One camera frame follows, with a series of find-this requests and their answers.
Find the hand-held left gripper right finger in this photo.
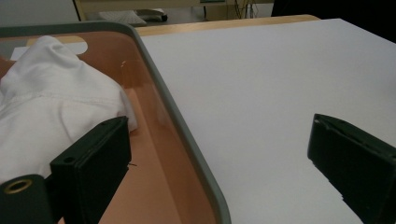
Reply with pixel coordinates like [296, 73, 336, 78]
[306, 113, 396, 224]

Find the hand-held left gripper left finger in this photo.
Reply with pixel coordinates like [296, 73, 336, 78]
[49, 116, 132, 224]

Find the pink basket with grey rim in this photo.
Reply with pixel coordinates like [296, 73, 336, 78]
[0, 21, 233, 224]

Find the white cloth garment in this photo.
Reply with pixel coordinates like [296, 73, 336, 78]
[0, 35, 138, 185]

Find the white chair base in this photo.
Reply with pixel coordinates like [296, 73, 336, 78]
[98, 8, 169, 28]

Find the white cabinet panel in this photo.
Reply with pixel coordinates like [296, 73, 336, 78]
[0, 0, 80, 28]

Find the bundle of hanging cables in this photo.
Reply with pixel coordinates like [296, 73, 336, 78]
[233, 0, 260, 20]

